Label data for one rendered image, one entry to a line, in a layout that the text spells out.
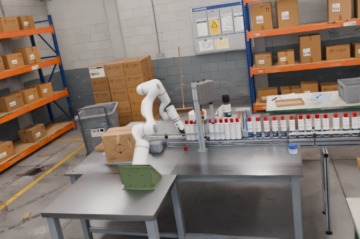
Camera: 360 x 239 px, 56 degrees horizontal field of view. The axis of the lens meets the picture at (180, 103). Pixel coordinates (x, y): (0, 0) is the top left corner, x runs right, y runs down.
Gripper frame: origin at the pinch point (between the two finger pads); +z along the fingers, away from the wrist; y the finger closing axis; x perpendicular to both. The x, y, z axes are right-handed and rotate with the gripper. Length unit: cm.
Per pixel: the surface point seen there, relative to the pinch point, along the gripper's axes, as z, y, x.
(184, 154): 12.6, -24.9, -1.6
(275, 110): 43, 112, -75
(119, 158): -12, -44, 50
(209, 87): -33, -9, -49
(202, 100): -26, -18, -40
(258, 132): 25, -3, -69
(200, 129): -1.8, -15.9, -24.2
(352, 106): 73, 114, -157
